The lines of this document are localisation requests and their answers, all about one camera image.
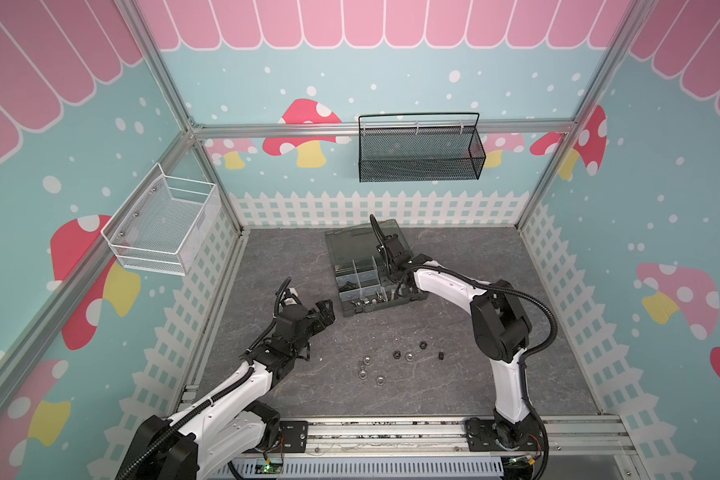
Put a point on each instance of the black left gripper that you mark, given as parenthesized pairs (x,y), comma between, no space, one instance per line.
(328,315)

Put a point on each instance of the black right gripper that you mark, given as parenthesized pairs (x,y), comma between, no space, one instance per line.
(393,249)

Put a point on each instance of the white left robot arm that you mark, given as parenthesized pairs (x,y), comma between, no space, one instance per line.
(196,442)

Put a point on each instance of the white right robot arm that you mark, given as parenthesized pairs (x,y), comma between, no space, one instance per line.
(501,331)

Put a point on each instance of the green transparent compartment organizer box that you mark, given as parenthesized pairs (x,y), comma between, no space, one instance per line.
(365,283)

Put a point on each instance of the black wire mesh basket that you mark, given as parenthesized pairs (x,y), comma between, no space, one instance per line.
(412,147)

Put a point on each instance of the white wire mesh basket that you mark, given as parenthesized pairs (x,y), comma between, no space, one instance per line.
(163,224)

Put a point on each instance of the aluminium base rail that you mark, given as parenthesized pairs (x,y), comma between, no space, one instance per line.
(438,447)

